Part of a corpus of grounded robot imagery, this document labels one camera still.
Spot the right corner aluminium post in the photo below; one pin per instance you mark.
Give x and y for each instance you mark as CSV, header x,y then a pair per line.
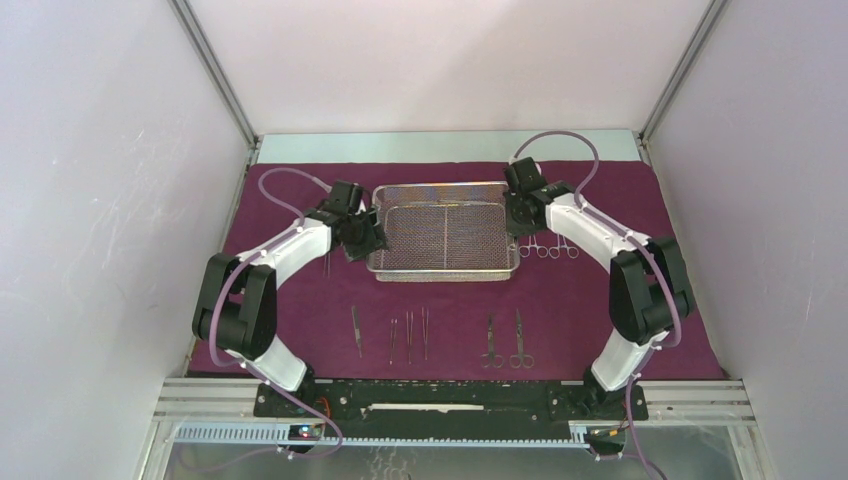
x,y
688,59

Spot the grey scalpel handle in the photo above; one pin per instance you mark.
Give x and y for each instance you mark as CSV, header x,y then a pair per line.
x,y
357,331

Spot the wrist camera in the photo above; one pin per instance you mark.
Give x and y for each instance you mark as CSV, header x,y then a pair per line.
x,y
346,198
524,177

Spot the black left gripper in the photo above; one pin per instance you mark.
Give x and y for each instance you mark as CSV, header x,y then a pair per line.
x,y
375,236

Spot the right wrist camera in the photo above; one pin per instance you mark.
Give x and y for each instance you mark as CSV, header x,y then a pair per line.
x,y
524,177

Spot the left corner aluminium post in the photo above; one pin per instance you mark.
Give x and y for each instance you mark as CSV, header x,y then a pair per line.
x,y
191,24

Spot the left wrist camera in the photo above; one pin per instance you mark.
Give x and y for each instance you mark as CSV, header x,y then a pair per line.
x,y
346,198

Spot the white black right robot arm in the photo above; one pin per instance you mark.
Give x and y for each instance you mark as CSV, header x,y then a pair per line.
x,y
649,290

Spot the grey cable duct strip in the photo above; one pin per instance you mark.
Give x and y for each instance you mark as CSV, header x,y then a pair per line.
x,y
278,435

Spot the maroon surgical wrap cloth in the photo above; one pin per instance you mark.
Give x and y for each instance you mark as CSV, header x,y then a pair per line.
x,y
563,302

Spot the steel forceps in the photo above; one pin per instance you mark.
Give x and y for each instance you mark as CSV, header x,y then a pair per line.
x,y
520,359
532,247
490,358

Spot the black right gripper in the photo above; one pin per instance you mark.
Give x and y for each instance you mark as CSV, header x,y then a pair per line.
x,y
515,229

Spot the steel instrument tray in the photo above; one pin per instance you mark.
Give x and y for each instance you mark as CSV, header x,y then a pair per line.
x,y
444,232

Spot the corner aluminium post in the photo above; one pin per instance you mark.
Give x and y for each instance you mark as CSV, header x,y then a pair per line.
x,y
688,59
191,24

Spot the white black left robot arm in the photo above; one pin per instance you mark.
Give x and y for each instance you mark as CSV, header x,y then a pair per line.
x,y
236,311

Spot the steel surgical scissors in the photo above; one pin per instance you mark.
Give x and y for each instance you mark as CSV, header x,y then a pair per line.
x,y
561,248

